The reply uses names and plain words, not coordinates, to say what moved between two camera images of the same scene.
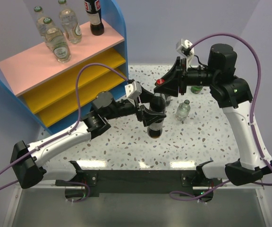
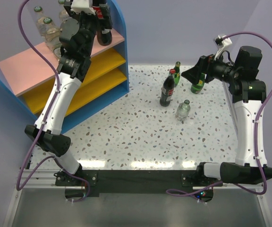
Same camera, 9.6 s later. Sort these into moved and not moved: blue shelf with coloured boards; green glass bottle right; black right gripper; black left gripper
Moved: black right gripper; black left gripper
Not moved: green glass bottle right; blue shelf with coloured boards
